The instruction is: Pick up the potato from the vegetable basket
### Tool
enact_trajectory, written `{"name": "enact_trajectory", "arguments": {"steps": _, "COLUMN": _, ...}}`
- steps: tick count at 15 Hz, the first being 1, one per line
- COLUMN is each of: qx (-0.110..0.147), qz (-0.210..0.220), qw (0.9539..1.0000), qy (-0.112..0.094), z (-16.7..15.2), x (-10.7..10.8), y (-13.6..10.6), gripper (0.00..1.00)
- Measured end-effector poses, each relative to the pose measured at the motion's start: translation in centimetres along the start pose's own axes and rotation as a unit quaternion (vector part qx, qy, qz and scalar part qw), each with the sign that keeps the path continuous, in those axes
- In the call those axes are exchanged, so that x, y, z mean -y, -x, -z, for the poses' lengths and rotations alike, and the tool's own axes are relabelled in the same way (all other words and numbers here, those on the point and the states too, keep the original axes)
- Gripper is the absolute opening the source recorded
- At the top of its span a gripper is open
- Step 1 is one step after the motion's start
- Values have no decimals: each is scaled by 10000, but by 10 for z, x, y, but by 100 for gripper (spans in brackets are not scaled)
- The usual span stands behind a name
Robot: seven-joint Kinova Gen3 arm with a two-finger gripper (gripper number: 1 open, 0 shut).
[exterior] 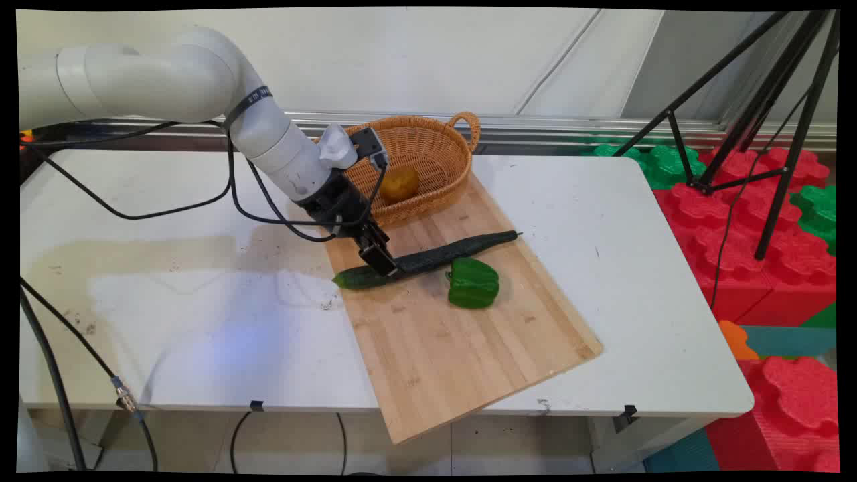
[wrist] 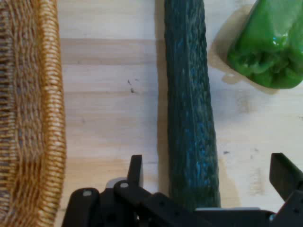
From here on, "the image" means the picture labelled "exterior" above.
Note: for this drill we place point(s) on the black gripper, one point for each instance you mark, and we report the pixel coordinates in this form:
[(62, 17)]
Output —
[(335, 201)]

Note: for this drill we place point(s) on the yellow brown potato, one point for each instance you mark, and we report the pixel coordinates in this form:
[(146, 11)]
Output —
[(400, 184)]

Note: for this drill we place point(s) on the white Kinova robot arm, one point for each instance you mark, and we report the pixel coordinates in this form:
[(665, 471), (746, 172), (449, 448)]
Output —
[(167, 77)]

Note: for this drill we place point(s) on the long dark green cucumber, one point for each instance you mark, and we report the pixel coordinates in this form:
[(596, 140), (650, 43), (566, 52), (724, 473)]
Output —
[(442, 253)]

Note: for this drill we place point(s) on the green bell pepper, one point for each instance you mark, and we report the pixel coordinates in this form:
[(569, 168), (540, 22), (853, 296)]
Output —
[(474, 284)]

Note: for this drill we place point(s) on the woven wicker basket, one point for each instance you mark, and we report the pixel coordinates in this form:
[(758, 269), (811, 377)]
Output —
[(428, 150)]

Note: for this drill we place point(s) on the bamboo cutting board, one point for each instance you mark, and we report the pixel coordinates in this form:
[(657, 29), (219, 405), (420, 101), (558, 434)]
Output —
[(455, 355)]

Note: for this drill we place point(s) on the green foam building block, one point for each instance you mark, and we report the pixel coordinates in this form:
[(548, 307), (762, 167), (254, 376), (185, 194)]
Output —
[(818, 211), (659, 164)]

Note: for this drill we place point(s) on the white table leg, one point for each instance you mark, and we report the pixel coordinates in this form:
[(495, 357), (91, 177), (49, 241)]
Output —
[(643, 442)]

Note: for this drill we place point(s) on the red foam building block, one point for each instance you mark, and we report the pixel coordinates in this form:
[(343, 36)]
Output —
[(743, 268), (803, 167), (790, 415)]

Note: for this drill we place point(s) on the orange foam piece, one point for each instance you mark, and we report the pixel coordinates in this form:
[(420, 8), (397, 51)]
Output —
[(735, 340)]

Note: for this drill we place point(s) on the teal foam mat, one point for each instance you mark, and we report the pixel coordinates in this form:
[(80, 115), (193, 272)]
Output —
[(790, 340), (683, 455)]

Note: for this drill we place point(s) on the black tripod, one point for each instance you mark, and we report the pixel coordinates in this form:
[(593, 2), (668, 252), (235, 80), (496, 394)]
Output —
[(783, 107)]

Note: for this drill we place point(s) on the small green foam piece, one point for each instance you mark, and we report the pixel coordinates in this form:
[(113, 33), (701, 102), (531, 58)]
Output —
[(822, 317)]

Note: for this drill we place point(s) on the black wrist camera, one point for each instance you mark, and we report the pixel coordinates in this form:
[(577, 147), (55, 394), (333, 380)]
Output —
[(368, 142)]

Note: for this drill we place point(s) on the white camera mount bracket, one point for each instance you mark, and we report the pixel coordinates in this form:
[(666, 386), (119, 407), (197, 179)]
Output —
[(337, 147)]

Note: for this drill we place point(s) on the aluminium floor rail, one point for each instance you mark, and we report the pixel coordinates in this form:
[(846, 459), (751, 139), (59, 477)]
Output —
[(549, 126)]

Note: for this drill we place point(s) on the white post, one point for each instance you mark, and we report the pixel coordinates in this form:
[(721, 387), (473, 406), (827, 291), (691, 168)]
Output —
[(30, 442)]

